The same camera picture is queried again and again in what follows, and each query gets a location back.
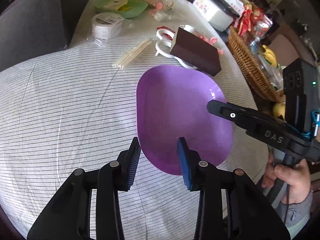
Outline purple plastic plate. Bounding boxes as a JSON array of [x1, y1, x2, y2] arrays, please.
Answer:
[[136, 65, 233, 176]]

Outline wicker basket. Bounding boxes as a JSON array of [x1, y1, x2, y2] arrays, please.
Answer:
[[228, 26, 285, 103]]

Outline packaged white sticks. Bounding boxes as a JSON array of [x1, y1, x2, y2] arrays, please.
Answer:
[[112, 38, 153, 69]]

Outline person right hand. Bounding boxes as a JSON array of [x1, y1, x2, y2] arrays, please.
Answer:
[[262, 152, 311, 204]]

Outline red snack bags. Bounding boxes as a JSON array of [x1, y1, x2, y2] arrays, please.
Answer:
[[224, 0, 273, 40]]

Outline black storage box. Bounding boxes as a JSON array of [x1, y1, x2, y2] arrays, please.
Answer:
[[1, 0, 88, 70]]

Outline white tissue box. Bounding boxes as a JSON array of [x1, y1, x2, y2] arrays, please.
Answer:
[[193, 0, 237, 32]]

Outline brown sanding sponge block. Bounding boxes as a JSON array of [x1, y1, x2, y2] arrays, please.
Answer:
[[170, 27, 221, 76]]

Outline striped white tablecloth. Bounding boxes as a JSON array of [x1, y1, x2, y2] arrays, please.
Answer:
[[1, 0, 268, 239]]

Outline white plastic scissors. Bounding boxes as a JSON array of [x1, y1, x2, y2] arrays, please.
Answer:
[[155, 29, 197, 70]]

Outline white tape roll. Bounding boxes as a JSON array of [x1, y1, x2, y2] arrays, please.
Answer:
[[92, 12, 124, 40]]

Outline green plastic plate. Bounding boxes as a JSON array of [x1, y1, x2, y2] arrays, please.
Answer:
[[94, 0, 148, 19]]

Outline bananas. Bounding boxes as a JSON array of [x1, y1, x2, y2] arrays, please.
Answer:
[[263, 44, 278, 67]]

